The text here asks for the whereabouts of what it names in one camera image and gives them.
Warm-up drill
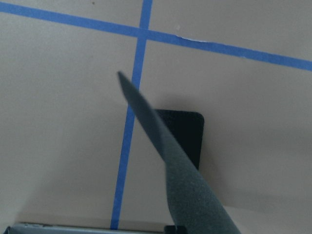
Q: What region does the black mouse pad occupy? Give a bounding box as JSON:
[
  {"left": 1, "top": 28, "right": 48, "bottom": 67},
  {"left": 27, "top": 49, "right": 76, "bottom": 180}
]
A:
[{"left": 117, "top": 71, "right": 243, "bottom": 234}]

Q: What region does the grey laptop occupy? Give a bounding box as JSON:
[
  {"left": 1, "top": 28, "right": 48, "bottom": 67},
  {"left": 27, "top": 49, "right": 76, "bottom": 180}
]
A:
[{"left": 2, "top": 222, "right": 165, "bottom": 234}]

